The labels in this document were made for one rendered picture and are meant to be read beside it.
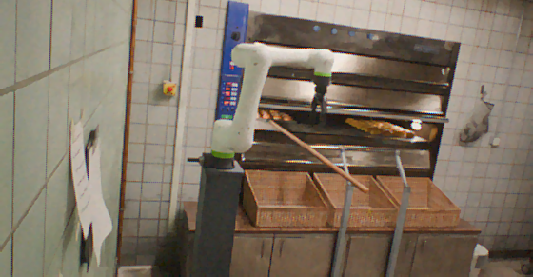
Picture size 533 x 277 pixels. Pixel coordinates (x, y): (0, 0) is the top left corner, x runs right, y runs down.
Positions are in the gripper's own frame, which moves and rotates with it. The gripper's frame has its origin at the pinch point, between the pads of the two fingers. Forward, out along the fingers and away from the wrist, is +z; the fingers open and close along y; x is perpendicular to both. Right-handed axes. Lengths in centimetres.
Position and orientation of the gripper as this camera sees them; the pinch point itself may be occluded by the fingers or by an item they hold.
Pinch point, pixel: (317, 122)
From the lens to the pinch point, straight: 237.1
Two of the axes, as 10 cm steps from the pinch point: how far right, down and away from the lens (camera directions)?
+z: -0.9, 9.8, 1.8
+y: 2.5, 2.0, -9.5
